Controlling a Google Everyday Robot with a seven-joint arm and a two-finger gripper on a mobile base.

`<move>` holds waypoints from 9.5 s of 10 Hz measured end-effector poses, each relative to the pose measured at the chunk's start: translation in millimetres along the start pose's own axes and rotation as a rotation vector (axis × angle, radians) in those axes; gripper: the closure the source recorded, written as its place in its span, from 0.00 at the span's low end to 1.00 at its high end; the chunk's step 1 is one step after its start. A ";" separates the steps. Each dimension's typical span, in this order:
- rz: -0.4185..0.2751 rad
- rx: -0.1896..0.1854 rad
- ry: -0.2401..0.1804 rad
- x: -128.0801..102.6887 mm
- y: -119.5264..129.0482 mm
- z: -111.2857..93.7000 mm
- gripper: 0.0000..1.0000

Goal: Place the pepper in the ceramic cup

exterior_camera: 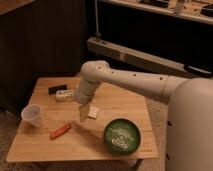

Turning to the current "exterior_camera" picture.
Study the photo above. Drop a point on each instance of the wooden shelf with items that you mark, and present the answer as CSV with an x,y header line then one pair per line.
x,y
184,9

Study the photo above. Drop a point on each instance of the vertical metal pole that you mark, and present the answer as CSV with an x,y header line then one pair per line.
x,y
97,34

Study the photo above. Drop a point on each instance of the long grey metal beam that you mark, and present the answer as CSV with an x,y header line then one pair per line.
x,y
144,60

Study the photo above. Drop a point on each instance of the wooden side table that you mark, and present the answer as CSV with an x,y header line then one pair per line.
x,y
84,140

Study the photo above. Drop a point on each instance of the small white square block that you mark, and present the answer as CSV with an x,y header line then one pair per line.
x,y
93,112

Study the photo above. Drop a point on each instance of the white remote control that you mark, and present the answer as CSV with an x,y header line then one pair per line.
x,y
64,95

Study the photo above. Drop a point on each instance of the green patterned bowl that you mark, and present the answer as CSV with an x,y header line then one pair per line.
x,y
121,137

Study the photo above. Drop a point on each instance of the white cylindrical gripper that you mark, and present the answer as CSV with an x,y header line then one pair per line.
x,y
83,97

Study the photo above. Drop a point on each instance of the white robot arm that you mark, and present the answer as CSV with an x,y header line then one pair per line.
x,y
189,137

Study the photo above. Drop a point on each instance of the black rectangular block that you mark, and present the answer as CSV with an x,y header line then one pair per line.
x,y
54,89

